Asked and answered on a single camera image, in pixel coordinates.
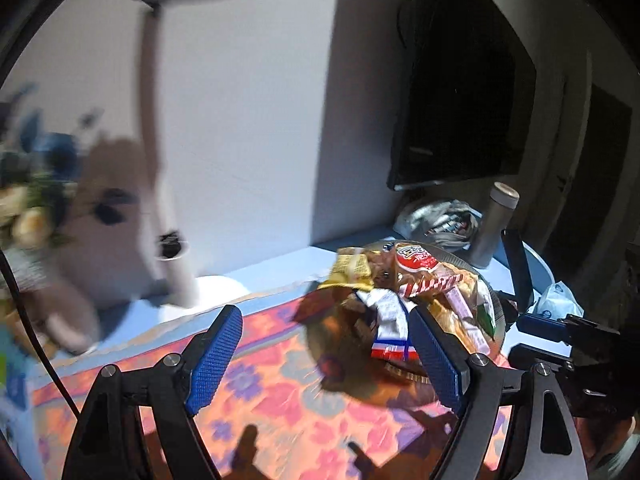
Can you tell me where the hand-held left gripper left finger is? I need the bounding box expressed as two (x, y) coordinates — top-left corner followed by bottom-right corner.
(62, 304), (244, 480)

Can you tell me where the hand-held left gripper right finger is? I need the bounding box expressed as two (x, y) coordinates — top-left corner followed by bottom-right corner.
(409, 304), (588, 480)

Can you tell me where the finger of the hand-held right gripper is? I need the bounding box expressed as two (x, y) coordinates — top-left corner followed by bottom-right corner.
(516, 312), (568, 337)
(507, 342), (573, 373)

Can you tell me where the blue white red snack bag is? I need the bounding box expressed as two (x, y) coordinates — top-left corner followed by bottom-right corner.
(356, 287), (422, 361)

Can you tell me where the amber ribbed glass bowl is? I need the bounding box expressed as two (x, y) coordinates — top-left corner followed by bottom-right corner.
(305, 242), (508, 396)

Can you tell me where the white tissue pack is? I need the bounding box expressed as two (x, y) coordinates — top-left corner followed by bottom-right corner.
(532, 282), (583, 318)

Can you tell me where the white sachet stick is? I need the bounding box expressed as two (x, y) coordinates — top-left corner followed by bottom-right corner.
(440, 287), (483, 356)

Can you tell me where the green packet white print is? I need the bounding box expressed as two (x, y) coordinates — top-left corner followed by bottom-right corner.
(472, 277), (498, 341)

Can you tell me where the floral tablecloth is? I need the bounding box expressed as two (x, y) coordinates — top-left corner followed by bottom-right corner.
(25, 280), (516, 480)

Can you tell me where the red white striped snack packet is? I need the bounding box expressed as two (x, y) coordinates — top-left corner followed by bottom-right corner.
(394, 241), (476, 303)

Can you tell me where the white desk lamp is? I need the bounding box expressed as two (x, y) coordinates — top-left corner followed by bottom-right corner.
(100, 0), (311, 323)

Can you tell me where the silver thermos bottle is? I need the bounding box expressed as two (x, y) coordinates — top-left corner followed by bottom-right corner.
(470, 181), (521, 269)

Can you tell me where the yellow snack packet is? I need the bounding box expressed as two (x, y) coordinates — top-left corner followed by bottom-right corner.
(320, 247), (376, 292)

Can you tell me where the grey plastic bag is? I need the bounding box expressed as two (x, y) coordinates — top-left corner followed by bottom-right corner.
(394, 197), (483, 252)

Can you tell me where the artificial flower bouquet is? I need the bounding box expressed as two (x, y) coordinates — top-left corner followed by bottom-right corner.
(0, 85), (131, 261)

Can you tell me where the black monitor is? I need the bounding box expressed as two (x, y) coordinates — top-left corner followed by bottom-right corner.
(387, 0), (538, 192)

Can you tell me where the black cable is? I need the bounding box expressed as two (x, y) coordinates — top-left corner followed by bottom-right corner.
(0, 250), (81, 421)

